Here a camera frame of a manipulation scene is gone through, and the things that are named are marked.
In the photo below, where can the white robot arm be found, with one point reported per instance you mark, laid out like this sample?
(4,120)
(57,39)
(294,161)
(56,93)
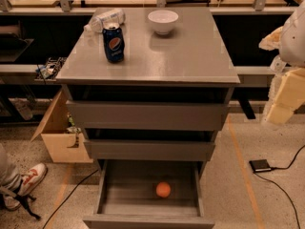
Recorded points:
(292,43)

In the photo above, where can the clear plastic water bottle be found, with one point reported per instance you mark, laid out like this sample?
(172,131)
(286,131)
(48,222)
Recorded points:
(99,21)

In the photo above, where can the white and red sneaker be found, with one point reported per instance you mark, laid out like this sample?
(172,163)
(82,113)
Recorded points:
(31,179)

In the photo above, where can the open cardboard box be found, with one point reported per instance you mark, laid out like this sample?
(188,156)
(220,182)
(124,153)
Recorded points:
(63,146)

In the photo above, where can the orange fruit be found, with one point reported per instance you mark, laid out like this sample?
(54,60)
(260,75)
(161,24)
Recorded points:
(163,189)

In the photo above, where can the white ceramic bowl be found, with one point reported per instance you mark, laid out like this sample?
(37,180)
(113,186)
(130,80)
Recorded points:
(162,21)

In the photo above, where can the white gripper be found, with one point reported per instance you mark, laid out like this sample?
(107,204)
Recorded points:
(294,43)

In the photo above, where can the black foot pedal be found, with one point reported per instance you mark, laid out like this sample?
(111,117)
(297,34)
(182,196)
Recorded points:
(260,166)

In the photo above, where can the tray of small items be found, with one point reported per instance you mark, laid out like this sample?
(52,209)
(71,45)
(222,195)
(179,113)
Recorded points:
(49,70)

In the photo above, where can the grey drawer cabinet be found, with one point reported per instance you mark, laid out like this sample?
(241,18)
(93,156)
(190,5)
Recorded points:
(195,41)

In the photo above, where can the grey top drawer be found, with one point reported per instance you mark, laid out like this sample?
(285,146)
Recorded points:
(148,116)

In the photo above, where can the grey middle drawer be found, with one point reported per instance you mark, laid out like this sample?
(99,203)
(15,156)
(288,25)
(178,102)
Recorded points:
(149,150)

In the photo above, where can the grey open bottom drawer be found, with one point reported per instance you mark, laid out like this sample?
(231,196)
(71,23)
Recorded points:
(127,197)

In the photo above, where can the long grey workbench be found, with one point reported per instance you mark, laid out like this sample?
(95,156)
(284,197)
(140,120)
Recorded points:
(208,75)

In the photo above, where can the blue Pepsi can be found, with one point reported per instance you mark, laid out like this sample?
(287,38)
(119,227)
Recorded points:
(114,44)

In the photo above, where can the grey trouser leg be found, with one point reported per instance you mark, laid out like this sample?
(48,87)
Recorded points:
(10,176)

